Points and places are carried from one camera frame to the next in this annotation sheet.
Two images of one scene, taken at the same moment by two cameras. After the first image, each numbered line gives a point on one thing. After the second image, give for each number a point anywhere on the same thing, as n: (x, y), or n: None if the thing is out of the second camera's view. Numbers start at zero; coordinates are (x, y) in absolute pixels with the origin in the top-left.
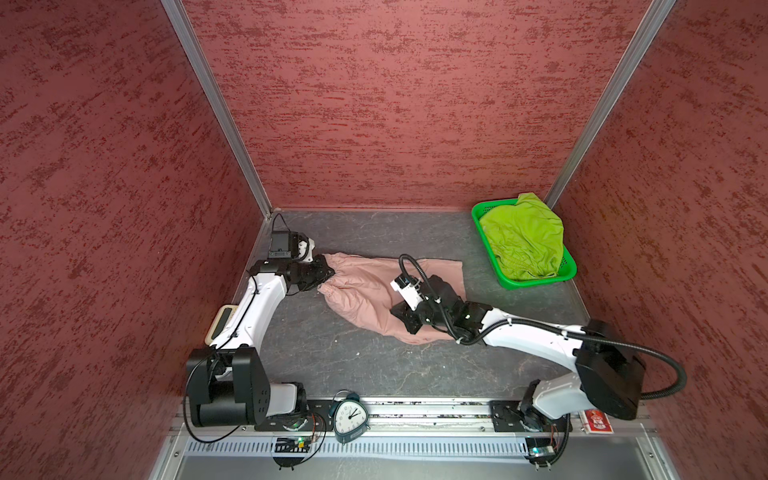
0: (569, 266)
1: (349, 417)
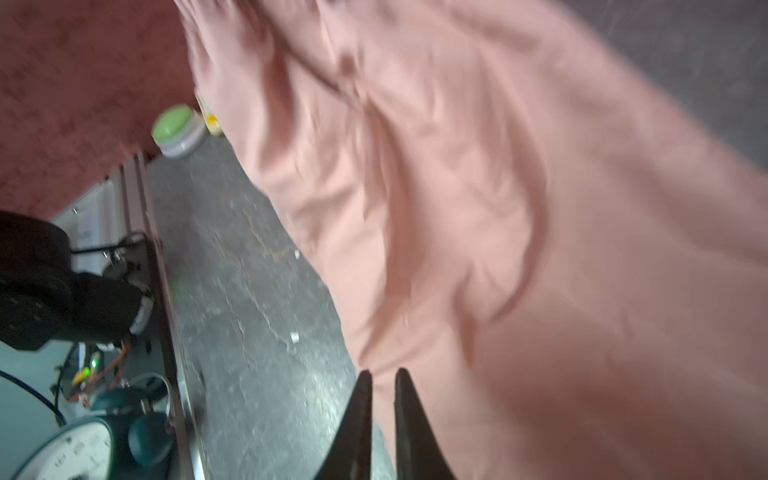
0: None
1: (116, 444)
